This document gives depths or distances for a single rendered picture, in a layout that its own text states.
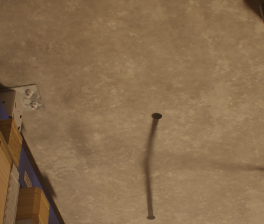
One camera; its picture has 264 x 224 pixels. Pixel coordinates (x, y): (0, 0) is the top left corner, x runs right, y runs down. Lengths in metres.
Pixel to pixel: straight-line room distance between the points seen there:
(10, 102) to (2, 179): 0.47
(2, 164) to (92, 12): 0.52
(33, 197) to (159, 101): 0.51
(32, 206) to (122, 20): 0.61
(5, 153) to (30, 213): 0.32
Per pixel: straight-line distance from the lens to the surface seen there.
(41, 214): 1.93
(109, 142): 2.20
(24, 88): 2.03
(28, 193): 1.95
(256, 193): 2.49
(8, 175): 1.64
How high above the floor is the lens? 1.45
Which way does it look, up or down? 44 degrees down
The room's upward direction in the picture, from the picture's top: 180 degrees clockwise
